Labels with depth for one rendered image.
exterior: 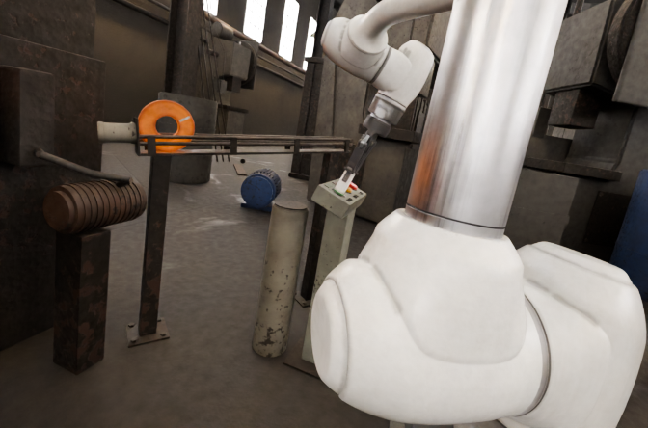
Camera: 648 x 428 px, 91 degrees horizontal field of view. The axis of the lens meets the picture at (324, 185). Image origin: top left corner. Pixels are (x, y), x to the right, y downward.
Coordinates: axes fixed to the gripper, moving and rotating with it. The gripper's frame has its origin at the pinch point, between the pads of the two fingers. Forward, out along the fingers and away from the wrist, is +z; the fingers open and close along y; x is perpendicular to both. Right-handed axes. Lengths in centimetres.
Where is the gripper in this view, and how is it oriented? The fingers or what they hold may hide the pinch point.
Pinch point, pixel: (344, 181)
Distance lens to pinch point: 93.8
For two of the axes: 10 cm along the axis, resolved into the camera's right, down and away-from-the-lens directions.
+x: 8.2, 5.3, -2.3
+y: -3.3, 1.1, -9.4
